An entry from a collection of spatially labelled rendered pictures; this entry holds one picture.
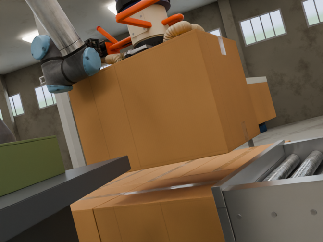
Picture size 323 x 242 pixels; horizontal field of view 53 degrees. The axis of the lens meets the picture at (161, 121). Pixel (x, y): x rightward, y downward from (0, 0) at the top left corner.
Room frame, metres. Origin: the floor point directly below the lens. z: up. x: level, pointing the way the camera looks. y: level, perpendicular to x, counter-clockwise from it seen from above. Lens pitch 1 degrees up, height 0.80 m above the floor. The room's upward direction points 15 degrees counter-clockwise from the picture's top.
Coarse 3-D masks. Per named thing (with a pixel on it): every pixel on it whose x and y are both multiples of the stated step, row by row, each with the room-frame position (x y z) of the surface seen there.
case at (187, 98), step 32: (192, 32) 1.01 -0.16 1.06; (128, 64) 1.15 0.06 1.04; (160, 64) 1.08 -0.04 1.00; (192, 64) 1.02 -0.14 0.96; (224, 64) 1.16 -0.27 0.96; (96, 96) 1.24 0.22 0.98; (128, 96) 1.17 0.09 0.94; (160, 96) 1.10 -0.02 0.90; (192, 96) 1.04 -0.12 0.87; (224, 96) 1.09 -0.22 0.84; (96, 128) 1.26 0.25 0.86; (128, 128) 1.18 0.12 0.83; (160, 128) 1.12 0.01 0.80; (192, 128) 1.06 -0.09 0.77; (224, 128) 1.02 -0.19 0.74; (256, 128) 1.31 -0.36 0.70; (96, 160) 1.29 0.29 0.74; (160, 160) 1.13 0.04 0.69
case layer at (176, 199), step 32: (192, 160) 2.09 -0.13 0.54; (224, 160) 1.73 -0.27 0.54; (96, 192) 1.82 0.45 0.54; (128, 192) 1.54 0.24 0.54; (160, 192) 1.33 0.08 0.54; (192, 192) 1.18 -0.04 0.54; (96, 224) 1.38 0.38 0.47; (128, 224) 1.27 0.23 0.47; (160, 224) 1.18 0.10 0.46; (192, 224) 1.11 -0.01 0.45
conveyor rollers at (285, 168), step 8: (312, 152) 1.29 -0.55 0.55; (320, 152) 1.30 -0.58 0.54; (288, 160) 1.27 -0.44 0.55; (296, 160) 1.31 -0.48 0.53; (304, 160) 1.20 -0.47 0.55; (312, 160) 1.18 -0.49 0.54; (320, 160) 1.24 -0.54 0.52; (280, 168) 1.17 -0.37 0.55; (288, 168) 1.20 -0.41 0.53; (304, 168) 1.08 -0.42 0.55; (312, 168) 1.12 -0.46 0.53; (272, 176) 1.08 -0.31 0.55; (280, 176) 1.11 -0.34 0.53; (296, 176) 0.99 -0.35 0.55; (304, 176) 1.01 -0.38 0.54
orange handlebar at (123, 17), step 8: (144, 0) 1.02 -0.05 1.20; (152, 0) 1.01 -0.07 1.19; (128, 8) 1.06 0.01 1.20; (136, 8) 1.04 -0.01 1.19; (144, 8) 1.05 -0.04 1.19; (120, 16) 1.08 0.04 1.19; (128, 16) 1.08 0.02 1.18; (176, 16) 1.24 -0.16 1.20; (128, 24) 1.16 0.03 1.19; (136, 24) 1.18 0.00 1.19; (144, 24) 1.22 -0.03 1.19; (168, 24) 1.31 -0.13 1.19; (128, 40) 1.37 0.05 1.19; (112, 48) 1.42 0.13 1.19; (120, 48) 1.45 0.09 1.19
